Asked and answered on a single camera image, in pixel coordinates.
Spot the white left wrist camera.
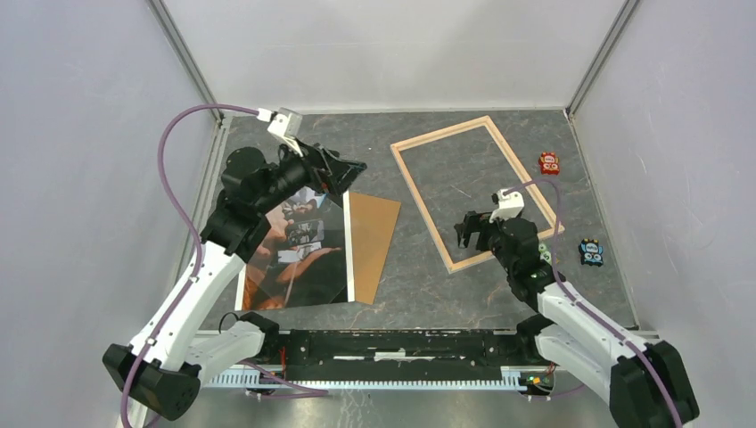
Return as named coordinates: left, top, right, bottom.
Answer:
left=257, top=108, right=303, bottom=157

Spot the printed photo with white border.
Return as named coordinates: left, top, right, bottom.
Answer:
left=234, top=190, right=356, bottom=312

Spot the brown cardboard backing board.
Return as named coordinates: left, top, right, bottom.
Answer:
left=344, top=192, right=401, bottom=305

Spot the blue black monster toy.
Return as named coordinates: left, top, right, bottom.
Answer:
left=579, top=238, right=604, bottom=267

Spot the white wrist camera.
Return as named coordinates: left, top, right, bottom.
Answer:
left=257, top=108, right=303, bottom=157
left=489, top=188, right=525, bottom=223

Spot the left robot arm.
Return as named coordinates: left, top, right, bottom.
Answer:
left=103, top=143, right=366, bottom=426

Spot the light wooden picture frame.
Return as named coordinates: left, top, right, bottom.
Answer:
left=390, top=115, right=564, bottom=274

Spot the red monster toy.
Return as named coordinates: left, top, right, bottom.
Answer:
left=538, top=152, right=561, bottom=175

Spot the aluminium corner post left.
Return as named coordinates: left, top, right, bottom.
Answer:
left=146, top=0, right=217, bottom=104

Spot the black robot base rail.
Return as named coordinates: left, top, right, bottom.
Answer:
left=201, top=328, right=586, bottom=397

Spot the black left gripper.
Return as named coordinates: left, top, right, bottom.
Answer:
left=254, top=134, right=366, bottom=215

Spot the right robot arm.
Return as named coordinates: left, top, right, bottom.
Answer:
left=455, top=211, right=701, bottom=427

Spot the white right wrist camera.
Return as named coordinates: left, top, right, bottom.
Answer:
left=489, top=188, right=525, bottom=223

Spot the aluminium corner post right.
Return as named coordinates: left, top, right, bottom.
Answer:
left=564, top=0, right=641, bottom=121

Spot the aluminium corner post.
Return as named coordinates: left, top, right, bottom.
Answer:
left=564, top=0, right=641, bottom=121
left=146, top=0, right=217, bottom=104

